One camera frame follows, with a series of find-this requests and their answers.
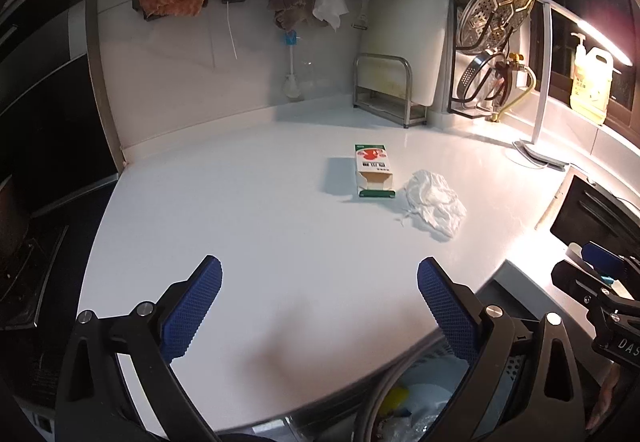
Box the white hanging cloth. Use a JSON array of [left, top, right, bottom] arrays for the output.
[[312, 0, 350, 33]]

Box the white tissue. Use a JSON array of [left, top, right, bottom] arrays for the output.
[[397, 169, 467, 239]]

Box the person's right hand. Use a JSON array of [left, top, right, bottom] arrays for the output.
[[586, 364, 623, 433]]

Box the white handled peeler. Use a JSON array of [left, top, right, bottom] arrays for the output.
[[352, 0, 372, 30]]

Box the white desk lamp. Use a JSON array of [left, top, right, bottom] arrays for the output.
[[512, 0, 633, 170]]

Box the perforated steel steamer plate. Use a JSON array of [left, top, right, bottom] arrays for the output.
[[459, 0, 537, 55]]

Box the yellow gas hose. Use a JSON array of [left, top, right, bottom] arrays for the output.
[[492, 52, 536, 123]]

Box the white bottle brush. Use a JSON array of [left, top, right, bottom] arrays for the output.
[[282, 31, 305, 100]]

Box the yellow detergent jug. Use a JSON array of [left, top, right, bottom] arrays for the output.
[[569, 32, 613, 125]]

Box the grey trash bin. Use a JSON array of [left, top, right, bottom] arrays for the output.
[[350, 342, 531, 442]]

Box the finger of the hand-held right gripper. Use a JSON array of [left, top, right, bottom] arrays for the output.
[[581, 241, 628, 279], [551, 261, 603, 305]]

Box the steel strainer ladle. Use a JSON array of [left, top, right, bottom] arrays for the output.
[[457, 49, 506, 103]]

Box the small white drink carton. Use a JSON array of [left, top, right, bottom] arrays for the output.
[[353, 143, 397, 199]]

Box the black wire rack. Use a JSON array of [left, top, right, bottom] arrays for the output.
[[446, 0, 518, 119]]

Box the wooden chopstick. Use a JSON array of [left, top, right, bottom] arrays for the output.
[[535, 182, 566, 230]]

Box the white cutting board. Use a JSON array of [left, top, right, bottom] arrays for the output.
[[359, 0, 453, 108]]

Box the steel cutting board rack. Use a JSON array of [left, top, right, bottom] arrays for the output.
[[352, 53, 413, 129]]

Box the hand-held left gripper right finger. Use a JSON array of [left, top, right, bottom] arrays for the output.
[[416, 257, 586, 442]]

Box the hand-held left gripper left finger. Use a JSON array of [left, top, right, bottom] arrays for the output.
[[54, 255, 223, 442]]

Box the clear plastic bag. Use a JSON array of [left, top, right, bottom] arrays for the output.
[[385, 402, 451, 442]]

